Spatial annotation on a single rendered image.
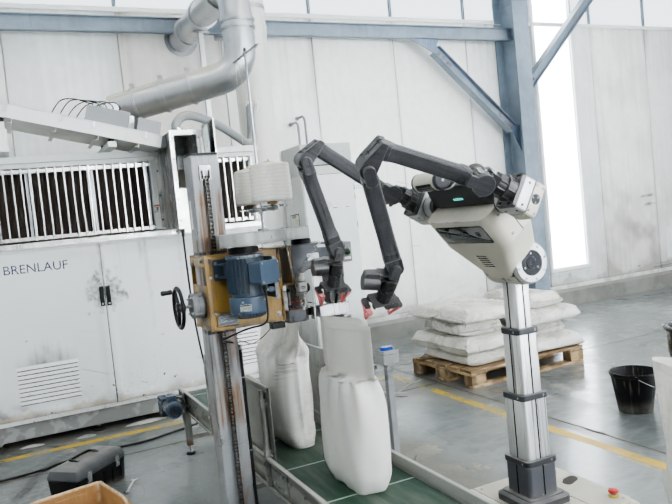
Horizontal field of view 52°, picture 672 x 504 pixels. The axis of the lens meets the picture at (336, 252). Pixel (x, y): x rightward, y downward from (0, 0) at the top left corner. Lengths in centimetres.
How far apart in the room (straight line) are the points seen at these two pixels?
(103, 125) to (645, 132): 752
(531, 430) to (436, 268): 545
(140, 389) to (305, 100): 353
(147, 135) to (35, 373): 191
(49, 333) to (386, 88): 449
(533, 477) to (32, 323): 381
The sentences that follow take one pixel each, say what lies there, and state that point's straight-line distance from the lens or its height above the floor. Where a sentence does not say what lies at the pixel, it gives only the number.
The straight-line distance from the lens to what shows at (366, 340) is 261.
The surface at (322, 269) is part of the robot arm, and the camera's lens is 275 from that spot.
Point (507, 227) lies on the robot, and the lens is 252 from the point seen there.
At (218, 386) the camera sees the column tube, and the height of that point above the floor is 79.
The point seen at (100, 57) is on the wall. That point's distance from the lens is 706.
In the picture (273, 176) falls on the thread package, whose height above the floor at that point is 162.
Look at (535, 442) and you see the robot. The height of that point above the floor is 51.
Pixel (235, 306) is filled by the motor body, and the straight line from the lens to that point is 273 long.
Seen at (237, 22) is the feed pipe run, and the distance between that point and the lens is 544.
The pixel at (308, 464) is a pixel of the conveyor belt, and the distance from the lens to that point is 317.
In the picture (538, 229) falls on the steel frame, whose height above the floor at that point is 104.
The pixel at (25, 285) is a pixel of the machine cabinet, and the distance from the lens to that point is 550.
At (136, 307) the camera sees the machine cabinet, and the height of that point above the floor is 90.
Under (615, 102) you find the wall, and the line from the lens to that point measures 1020.
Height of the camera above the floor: 145
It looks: 3 degrees down
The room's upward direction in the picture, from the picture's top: 6 degrees counter-clockwise
